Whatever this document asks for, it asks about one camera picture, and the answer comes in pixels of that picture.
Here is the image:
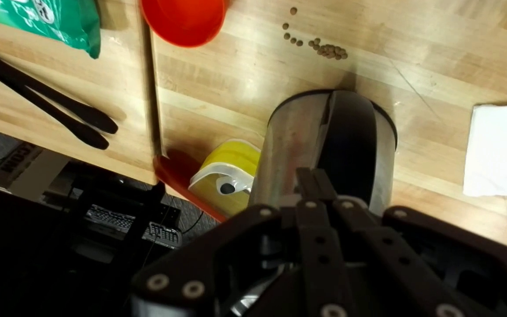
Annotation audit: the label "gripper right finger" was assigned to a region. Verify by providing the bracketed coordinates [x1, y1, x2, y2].
[316, 169, 507, 317]

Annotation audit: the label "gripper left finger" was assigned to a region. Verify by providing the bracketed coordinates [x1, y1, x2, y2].
[131, 167, 353, 317]

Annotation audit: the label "steel electric kettle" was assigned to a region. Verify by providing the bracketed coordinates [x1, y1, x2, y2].
[248, 89, 398, 217]

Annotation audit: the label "red plastic tray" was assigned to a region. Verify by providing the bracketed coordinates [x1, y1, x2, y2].
[154, 149, 228, 223]

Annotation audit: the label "computer keyboard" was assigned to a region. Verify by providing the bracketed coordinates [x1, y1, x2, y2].
[84, 204, 183, 250]

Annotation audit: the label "white paper towel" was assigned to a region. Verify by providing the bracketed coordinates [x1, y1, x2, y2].
[463, 102, 507, 198]

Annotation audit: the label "cardboard box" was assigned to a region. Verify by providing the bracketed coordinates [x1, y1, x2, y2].
[0, 142, 71, 202]

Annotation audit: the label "heap of brown pellets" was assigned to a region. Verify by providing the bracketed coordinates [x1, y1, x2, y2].
[308, 38, 349, 61]

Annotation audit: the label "red plastic bowl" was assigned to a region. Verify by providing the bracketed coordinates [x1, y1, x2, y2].
[140, 0, 229, 48]

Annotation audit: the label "black tongs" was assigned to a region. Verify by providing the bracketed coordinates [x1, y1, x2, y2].
[0, 41, 119, 151]

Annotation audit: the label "green plastic bag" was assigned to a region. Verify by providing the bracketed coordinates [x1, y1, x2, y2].
[0, 0, 102, 59]

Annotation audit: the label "black cable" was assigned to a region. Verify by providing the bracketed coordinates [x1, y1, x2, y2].
[180, 210, 205, 235]

